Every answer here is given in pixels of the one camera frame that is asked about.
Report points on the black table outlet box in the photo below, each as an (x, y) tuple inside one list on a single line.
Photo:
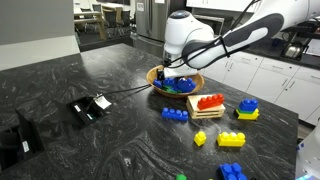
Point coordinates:
[(86, 111)]

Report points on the small yellow block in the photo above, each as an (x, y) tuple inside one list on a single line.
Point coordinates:
[(200, 138)]

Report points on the green block at edge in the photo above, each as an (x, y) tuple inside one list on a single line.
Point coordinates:
[(181, 177)]

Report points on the white paper tag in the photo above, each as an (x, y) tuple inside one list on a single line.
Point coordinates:
[(102, 102)]

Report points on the stainless steel refrigerator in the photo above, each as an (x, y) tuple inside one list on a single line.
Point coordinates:
[(151, 17)]

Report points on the long blue block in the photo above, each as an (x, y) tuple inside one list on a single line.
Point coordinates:
[(175, 114)]

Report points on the wooden dining table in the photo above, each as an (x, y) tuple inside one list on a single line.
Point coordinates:
[(91, 17)]

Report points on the silver microwave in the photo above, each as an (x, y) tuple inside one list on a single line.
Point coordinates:
[(215, 24)]

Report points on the red long block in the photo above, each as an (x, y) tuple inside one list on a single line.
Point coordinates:
[(210, 101)]

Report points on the long yellow block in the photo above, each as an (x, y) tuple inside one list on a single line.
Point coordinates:
[(231, 139)]

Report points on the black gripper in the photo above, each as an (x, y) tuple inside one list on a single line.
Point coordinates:
[(160, 74)]

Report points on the small wooden pallet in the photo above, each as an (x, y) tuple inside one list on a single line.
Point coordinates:
[(196, 113)]

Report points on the yellow block under stack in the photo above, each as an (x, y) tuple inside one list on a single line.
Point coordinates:
[(244, 116)]

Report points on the large blue block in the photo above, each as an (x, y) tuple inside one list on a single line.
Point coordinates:
[(231, 172)]

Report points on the white kitchen cabinets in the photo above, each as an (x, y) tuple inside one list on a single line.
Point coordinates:
[(285, 84)]

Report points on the blue block on stack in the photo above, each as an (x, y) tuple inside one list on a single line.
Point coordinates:
[(248, 105)]

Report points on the black left outlet box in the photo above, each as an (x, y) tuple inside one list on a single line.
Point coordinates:
[(19, 143)]

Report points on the blue blocks in bowl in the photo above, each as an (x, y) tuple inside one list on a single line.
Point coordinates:
[(174, 85)]

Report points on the green block in stack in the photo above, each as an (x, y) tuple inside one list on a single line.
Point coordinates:
[(246, 112)]

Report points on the wooden bowl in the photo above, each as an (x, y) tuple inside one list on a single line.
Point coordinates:
[(152, 75)]

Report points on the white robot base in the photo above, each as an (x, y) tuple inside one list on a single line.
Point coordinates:
[(308, 156)]

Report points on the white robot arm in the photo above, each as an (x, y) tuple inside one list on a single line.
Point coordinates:
[(191, 45)]

